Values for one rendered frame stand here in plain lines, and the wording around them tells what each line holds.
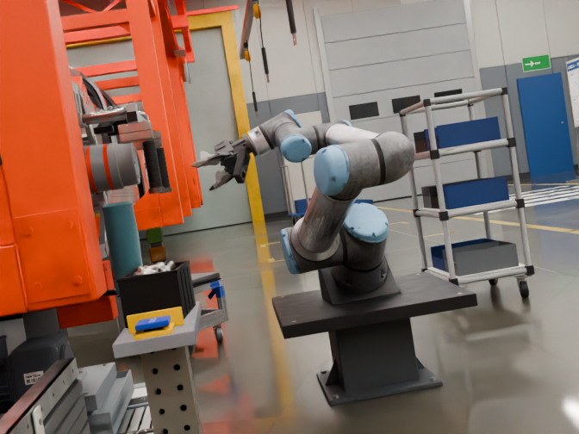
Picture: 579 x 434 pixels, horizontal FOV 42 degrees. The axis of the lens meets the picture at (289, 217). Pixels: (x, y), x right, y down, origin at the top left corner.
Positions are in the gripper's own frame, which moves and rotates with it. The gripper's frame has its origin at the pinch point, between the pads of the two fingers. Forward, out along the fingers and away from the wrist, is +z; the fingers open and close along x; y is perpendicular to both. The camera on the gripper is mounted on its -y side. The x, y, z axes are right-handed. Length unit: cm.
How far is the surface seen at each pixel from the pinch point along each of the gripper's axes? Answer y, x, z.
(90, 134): 22.5, 20.9, 24.3
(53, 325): -31, 8, 57
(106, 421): -62, -2, 53
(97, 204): 8.5, 5.6, 34.1
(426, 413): -90, -39, -26
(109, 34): 807, -435, 101
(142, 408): -43, -36, 55
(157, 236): -43, 32, 12
